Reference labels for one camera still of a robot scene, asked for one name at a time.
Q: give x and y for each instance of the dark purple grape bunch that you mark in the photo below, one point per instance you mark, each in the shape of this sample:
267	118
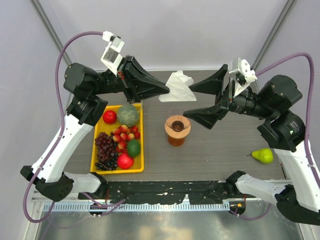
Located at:
106	152

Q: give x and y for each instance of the red apple front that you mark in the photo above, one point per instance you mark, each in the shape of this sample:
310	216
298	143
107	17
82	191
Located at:
124	161

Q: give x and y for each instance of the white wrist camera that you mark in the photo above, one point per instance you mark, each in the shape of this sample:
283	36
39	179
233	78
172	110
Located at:
111	56
241	74

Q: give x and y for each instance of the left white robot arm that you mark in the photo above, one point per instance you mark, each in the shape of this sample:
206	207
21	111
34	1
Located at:
85	110

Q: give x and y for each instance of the red apple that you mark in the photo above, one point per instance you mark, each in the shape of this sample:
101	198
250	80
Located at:
124	161
109	117

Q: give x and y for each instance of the round wooden dripper stand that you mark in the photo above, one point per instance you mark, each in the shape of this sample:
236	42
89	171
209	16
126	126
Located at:
177	135

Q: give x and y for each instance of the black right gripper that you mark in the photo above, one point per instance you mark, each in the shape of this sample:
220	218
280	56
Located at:
213	84

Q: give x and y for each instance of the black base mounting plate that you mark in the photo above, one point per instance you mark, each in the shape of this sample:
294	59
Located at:
169	192

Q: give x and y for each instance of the green pear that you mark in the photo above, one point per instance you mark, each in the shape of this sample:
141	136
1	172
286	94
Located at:
264	155

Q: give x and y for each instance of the yellow plastic fruit tray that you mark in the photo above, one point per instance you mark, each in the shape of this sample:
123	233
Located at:
101	126

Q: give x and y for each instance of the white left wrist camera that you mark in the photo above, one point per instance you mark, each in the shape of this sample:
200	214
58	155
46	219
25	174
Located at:
111	56

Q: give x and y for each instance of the red apple back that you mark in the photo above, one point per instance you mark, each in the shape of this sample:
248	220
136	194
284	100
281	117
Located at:
109	117

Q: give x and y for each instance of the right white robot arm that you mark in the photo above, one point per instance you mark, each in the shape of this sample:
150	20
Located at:
283	131

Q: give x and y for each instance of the green netted melon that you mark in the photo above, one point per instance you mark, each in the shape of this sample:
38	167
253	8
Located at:
128	115

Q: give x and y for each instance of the white perforated cable rail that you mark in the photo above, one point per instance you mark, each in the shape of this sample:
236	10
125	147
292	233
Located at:
185	206

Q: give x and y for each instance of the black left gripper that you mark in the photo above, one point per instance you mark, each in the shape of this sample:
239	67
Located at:
135	82

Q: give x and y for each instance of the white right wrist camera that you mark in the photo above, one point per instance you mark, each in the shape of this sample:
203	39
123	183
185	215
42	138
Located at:
241	74

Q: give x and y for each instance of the green lime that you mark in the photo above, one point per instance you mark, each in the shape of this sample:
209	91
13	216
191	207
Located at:
133	148

